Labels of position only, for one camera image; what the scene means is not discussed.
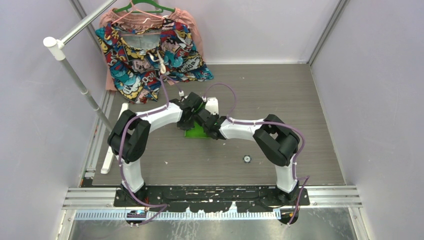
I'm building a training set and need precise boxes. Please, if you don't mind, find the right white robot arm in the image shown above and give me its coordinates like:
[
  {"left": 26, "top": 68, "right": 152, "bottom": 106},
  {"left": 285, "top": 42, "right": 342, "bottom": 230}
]
[{"left": 193, "top": 109, "right": 305, "bottom": 206}]

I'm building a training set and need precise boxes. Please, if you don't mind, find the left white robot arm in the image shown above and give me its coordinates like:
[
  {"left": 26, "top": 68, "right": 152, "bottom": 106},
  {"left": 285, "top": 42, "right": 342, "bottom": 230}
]
[{"left": 107, "top": 92, "right": 206, "bottom": 207}]

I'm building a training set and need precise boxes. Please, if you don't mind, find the colorful patterned shirt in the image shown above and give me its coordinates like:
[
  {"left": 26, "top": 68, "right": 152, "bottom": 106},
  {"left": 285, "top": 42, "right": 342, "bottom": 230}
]
[{"left": 95, "top": 8, "right": 214, "bottom": 104}]

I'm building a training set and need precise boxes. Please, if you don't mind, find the green clothes hanger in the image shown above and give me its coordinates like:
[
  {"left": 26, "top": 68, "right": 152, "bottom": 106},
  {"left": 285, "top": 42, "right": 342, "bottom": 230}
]
[{"left": 112, "top": 0, "right": 177, "bottom": 14}]

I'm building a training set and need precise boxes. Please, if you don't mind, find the metal clothes rack pole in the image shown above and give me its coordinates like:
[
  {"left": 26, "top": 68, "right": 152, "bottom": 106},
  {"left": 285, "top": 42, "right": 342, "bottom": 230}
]
[{"left": 42, "top": 0, "right": 116, "bottom": 131}]

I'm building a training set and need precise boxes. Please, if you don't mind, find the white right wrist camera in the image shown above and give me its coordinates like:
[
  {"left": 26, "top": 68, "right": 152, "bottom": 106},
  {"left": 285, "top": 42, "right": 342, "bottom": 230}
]
[{"left": 204, "top": 97, "right": 219, "bottom": 115}]

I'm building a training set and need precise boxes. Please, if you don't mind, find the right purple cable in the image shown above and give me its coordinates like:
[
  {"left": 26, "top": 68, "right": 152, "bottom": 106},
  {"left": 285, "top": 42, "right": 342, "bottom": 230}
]
[{"left": 202, "top": 82, "right": 308, "bottom": 226}]

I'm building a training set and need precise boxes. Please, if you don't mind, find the purple cable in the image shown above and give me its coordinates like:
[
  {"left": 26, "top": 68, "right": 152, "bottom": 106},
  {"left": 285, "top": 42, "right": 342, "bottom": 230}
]
[
  {"left": 116, "top": 72, "right": 187, "bottom": 223},
  {"left": 202, "top": 82, "right": 308, "bottom": 226}
]

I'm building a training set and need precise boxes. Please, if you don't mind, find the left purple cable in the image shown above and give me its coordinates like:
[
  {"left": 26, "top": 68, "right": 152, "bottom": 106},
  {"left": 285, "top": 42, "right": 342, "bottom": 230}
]
[{"left": 116, "top": 72, "right": 187, "bottom": 223}]

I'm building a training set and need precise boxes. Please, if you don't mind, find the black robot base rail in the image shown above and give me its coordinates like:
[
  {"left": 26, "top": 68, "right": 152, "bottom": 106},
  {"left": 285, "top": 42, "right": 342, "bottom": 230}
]
[{"left": 113, "top": 185, "right": 310, "bottom": 213}]

